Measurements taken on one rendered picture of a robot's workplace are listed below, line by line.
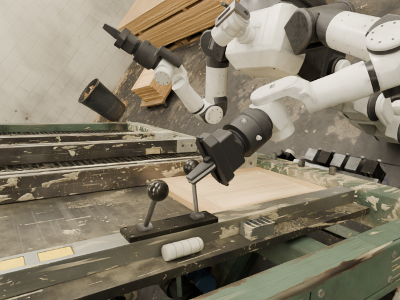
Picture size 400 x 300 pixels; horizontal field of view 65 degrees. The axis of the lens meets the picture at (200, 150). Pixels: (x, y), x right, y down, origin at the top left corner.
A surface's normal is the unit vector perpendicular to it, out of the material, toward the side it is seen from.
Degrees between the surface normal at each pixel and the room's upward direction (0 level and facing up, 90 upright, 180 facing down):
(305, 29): 54
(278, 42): 46
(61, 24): 90
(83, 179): 90
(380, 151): 0
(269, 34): 23
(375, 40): 9
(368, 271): 90
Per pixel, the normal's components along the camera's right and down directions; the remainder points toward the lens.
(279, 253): -0.83, 0.06
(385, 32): -0.52, -0.61
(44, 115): 0.65, 0.01
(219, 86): 0.35, 0.44
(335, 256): 0.05, -0.98
